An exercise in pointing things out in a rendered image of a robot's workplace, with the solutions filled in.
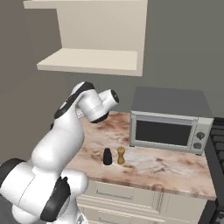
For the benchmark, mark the black pepper shaker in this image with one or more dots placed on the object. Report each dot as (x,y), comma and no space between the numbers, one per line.
(107,157)

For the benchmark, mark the cream narrow cabinet panel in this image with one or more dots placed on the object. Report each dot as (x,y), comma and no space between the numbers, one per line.
(182,208)

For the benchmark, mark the brown wooden pepper mill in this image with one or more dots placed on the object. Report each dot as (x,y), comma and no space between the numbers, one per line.
(121,155)

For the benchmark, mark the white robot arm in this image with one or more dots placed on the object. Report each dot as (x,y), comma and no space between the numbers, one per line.
(55,151)

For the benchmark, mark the cream drawer front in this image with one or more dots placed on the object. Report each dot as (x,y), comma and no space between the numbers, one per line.
(116,215)
(122,194)

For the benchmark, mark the cream open wall cabinet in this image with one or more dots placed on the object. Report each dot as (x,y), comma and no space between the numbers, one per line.
(96,35)

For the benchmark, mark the silver toaster oven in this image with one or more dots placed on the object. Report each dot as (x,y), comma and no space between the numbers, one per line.
(169,122)

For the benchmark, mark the black stove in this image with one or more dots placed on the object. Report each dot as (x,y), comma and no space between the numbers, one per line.
(215,163)

